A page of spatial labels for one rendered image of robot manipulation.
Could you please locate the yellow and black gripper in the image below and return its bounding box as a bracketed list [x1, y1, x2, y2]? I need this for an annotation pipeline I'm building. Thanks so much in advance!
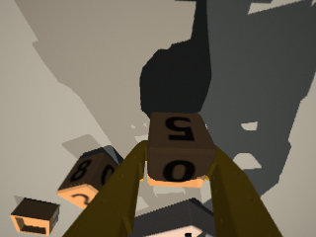
[62, 140, 283, 237]

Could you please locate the brown number cube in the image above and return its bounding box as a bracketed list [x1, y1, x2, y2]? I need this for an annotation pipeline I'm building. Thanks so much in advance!
[147, 112, 218, 188]
[57, 152, 118, 209]

